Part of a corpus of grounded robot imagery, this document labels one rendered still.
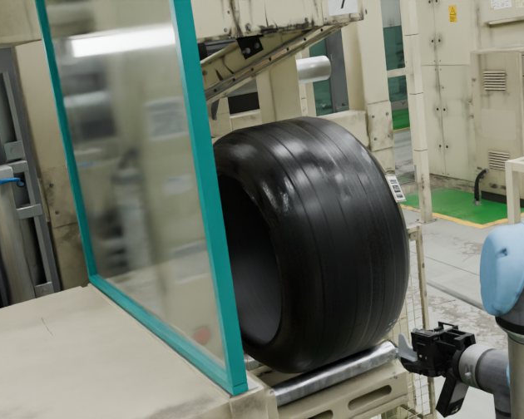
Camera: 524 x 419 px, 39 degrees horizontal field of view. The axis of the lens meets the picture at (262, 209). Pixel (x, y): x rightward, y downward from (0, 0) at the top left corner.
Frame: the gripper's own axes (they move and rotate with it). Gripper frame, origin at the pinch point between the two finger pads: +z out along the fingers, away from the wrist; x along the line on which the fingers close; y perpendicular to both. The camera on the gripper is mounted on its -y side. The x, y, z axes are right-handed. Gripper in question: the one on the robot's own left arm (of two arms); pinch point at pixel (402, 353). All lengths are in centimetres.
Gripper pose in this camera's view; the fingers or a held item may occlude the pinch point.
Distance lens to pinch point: 152.4
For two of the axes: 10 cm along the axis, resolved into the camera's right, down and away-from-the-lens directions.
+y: -1.9, -9.7, -1.3
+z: -4.7, -0.3, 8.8
